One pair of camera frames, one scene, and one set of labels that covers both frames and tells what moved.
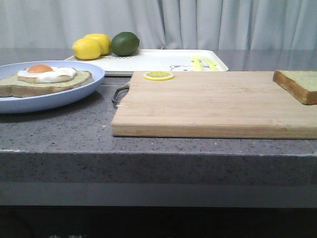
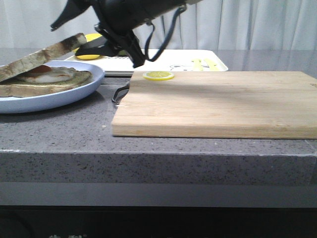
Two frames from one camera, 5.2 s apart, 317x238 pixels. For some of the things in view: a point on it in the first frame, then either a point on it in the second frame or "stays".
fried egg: x=39 y=73 stays
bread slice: x=11 y=87 stays
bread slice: x=301 y=85 -> x=28 y=61
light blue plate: x=31 y=103 stays
